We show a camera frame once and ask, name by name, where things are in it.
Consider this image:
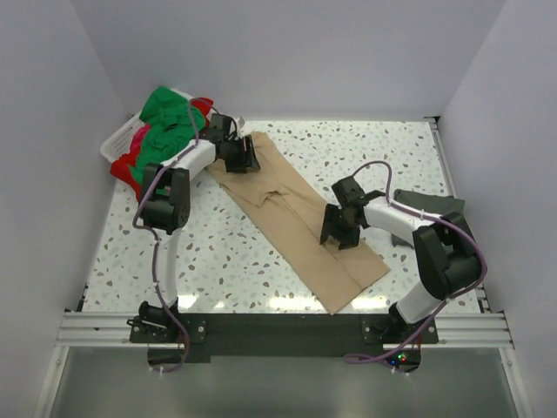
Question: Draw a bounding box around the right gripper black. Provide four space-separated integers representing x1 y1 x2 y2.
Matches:
319 204 360 251

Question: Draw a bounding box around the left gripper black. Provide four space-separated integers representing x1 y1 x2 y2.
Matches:
220 135 259 173

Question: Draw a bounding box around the beige t shirt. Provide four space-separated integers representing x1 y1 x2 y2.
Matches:
208 131 390 314

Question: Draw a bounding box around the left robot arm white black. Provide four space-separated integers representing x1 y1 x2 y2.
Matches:
132 112 260 341

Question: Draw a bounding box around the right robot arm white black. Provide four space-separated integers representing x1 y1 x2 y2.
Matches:
320 176 487 342

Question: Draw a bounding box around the green t shirt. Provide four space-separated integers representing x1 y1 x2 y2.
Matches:
130 86 213 183

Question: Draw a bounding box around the folded dark grey t shirt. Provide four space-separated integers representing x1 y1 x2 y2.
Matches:
390 187 467 249

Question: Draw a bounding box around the pink garment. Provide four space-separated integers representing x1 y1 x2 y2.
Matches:
130 125 151 152

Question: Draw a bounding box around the red t shirt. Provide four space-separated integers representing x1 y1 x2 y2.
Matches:
110 113 210 199

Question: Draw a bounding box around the white plastic laundry basket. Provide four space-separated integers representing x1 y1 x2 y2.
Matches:
101 88 220 169

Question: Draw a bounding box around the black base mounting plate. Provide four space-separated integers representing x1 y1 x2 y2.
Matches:
127 313 439 367

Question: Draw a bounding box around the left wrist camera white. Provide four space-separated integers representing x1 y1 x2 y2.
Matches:
235 117 245 132

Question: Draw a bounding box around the aluminium frame rail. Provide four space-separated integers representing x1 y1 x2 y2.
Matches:
55 313 513 348

